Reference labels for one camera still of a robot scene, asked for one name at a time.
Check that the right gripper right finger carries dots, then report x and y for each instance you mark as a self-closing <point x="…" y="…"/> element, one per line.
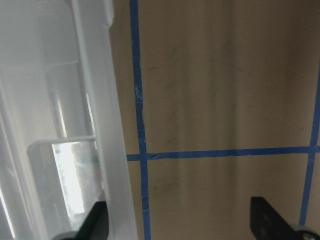
<point x="266" y="223"/>

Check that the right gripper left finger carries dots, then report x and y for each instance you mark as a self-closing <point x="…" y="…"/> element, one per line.
<point x="96" y="224"/>

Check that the clear plastic box lid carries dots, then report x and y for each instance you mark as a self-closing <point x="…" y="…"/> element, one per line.
<point x="62" y="147"/>

